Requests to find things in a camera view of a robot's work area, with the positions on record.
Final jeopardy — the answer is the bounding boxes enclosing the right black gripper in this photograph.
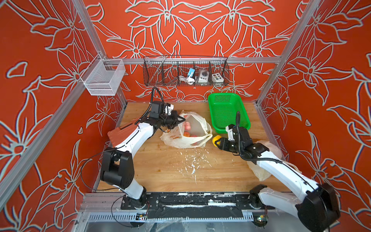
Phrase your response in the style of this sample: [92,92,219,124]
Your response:
[212,138,242,156]

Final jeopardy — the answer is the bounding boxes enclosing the green plastic basket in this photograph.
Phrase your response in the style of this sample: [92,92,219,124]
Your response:
[208,93,251,134]

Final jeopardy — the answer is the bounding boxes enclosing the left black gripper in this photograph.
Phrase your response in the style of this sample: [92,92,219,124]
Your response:
[159,111,186,129]

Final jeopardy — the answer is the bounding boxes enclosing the yellow peach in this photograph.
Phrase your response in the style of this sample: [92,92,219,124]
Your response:
[212,135,222,148]

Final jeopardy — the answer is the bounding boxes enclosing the blue white small box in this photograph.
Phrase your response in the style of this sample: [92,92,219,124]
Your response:
[187,68,195,78]

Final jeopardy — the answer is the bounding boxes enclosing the orange-print plastic bag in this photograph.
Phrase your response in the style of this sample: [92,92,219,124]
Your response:
[160,111,213,149]

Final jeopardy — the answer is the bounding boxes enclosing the grey controller device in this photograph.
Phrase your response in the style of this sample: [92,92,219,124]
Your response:
[197,69,209,84]

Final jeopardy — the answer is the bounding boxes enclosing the black wire wall basket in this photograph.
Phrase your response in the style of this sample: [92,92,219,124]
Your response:
[143,55,230,87]

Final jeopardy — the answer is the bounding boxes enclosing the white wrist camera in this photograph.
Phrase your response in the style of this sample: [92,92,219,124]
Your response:
[226,124,235,141]
[163,103,174,115]

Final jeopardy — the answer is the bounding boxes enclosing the pink peach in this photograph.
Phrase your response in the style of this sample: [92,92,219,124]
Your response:
[184,121,191,131]

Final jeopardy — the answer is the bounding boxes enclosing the yellow translucent plastic bag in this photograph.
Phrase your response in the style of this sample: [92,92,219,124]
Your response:
[247,140,302,184]

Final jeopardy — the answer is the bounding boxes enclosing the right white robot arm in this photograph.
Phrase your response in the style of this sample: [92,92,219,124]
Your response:
[212,124,341,232]

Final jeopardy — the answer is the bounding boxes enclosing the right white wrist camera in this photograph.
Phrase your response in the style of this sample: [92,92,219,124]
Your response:
[226,124,235,141]

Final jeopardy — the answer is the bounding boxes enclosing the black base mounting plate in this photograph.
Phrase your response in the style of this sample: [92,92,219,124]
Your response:
[120,192,275,222]

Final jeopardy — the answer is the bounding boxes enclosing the white cable coil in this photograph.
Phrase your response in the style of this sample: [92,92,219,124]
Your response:
[179,75,195,86]

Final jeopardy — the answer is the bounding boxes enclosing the clear acrylic wall box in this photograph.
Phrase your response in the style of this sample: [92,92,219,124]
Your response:
[80,59,126,96]

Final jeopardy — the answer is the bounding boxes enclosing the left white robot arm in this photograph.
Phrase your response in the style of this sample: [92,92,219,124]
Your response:
[100,101,185,208]

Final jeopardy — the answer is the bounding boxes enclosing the yellow-pink peach second row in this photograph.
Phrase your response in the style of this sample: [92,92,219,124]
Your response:
[183,131,191,137]

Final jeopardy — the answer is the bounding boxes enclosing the white button box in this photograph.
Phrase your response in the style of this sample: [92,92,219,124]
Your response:
[212,72,224,84]

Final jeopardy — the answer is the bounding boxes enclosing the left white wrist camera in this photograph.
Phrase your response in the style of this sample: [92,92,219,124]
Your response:
[163,103,174,115]

